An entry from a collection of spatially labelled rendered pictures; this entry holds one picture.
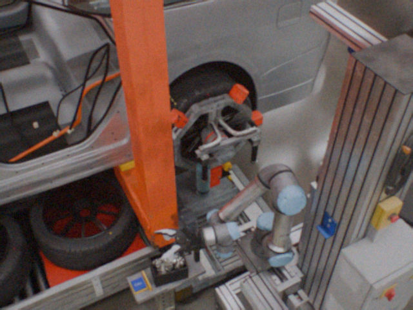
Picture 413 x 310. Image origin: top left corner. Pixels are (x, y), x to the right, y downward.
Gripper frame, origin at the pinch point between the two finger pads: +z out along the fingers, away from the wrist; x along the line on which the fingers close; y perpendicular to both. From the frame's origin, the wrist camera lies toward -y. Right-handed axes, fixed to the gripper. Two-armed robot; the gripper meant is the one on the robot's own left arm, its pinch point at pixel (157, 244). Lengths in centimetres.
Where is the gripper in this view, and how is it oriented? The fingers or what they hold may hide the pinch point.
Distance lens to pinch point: 210.2
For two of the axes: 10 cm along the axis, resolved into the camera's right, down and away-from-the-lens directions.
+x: -2.5, -6.0, 7.6
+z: -9.7, 1.9, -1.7
